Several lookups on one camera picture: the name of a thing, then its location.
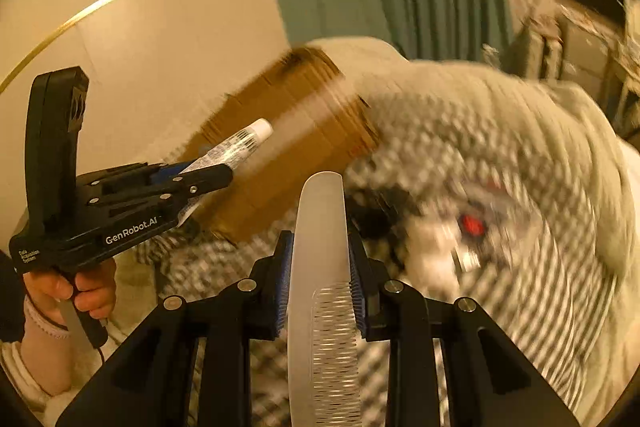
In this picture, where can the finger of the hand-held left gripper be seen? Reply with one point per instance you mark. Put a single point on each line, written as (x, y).
(130, 174)
(200, 182)

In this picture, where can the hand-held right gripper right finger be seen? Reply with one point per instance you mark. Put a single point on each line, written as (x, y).
(440, 347)

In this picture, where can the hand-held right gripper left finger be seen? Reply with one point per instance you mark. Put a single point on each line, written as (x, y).
(215, 342)

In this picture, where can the white ointment tube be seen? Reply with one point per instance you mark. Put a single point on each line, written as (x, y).
(235, 147)

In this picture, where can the brown cardboard box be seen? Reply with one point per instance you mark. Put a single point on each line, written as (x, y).
(300, 147)

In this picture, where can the person's left forearm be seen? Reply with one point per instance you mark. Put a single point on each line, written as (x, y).
(42, 362)

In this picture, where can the person's left hand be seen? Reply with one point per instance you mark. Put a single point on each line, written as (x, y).
(95, 292)

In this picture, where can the grey checkered bed sheet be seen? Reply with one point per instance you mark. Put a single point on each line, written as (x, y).
(500, 317)

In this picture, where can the white plastic item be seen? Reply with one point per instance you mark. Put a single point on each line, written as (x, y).
(432, 252)

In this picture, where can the silver packet with red label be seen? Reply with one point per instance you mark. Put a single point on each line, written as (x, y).
(480, 227)

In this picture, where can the black item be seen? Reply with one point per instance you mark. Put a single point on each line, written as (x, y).
(382, 207)

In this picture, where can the white fluffy blanket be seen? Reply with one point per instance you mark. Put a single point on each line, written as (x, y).
(540, 107)

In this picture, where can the grey cabinet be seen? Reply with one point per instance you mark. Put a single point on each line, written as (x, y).
(575, 52)

